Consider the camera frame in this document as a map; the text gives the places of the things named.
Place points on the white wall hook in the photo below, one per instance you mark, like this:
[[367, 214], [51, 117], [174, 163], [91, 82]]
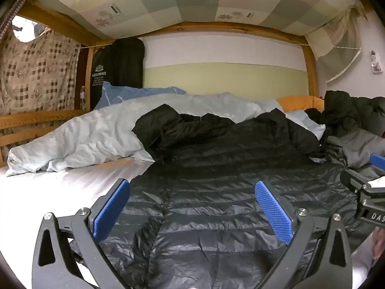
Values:
[[376, 61]]

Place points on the clear plastic bottle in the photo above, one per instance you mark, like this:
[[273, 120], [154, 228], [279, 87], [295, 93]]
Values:
[[82, 96]]

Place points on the black printed garment bag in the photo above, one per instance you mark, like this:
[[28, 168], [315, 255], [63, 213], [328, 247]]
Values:
[[120, 63]]

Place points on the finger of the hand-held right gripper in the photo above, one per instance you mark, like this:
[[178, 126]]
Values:
[[352, 180], [378, 161]]

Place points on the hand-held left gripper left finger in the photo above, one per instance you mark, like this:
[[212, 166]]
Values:
[[111, 207]]

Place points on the black puffer jacket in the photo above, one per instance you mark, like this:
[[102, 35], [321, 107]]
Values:
[[210, 186]]

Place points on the dark padded jacket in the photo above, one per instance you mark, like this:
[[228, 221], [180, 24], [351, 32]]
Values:
[[346, 111]]

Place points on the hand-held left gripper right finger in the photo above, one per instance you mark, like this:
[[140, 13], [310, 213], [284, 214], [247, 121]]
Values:
[[273, 210]]

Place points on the wooden bed frame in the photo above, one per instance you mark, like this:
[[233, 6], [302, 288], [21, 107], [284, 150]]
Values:
[[311, 66]]

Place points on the orange pillow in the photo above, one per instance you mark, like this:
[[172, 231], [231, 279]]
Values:
[[300, 102]]

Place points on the pale floral bed curtain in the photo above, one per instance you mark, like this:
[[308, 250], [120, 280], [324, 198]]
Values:
[[331, 42]]

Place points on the light blue grey garment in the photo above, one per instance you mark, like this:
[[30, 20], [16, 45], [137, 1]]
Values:
[[90, 135]]

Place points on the brown checked floral curtain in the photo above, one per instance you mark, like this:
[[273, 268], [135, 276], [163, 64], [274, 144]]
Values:
[[39, 72]]

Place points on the grey jacket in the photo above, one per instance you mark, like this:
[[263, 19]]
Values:
[[355, 147]]

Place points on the blue pillow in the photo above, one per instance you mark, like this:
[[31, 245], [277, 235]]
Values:
[[126, 94]]

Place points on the person's right forearm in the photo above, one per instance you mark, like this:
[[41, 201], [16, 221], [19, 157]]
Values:
[[365, 253]]

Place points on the white bed sheet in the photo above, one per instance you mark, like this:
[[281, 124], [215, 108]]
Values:
[[45, 192]]

